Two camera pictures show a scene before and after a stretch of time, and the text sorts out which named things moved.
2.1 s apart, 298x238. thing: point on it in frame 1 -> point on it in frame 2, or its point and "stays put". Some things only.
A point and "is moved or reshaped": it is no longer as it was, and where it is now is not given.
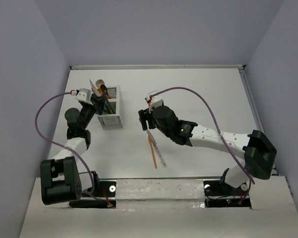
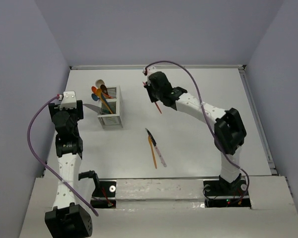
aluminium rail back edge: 155,66 stays put
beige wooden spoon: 99,82 stays put
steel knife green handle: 98,93 is moved or reshaped
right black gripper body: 145,115 -> 154,95
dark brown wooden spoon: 103,88 stays put
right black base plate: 219,194 stays put
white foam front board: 168,208 stays put
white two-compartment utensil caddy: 112,118 stays put
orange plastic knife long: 111,97 -> 99,93
